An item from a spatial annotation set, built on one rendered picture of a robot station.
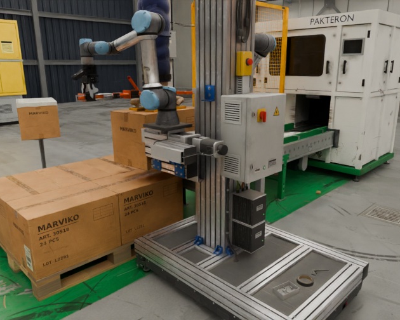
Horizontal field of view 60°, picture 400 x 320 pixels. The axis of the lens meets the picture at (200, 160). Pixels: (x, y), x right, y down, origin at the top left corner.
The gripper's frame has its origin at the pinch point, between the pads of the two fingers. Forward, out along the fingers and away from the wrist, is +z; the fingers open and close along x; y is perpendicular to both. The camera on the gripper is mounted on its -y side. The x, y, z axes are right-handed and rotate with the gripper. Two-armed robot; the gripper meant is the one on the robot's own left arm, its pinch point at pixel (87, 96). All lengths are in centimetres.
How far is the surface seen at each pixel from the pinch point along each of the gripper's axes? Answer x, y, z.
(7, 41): 717, 231, -74
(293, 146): -42, 212, 64
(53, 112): 172, 60, 31
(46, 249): -10, -42, 88
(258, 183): -52, 128, 81
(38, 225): -10, -45, 71
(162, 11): -9, 60, -56
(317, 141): -46, 265, 66
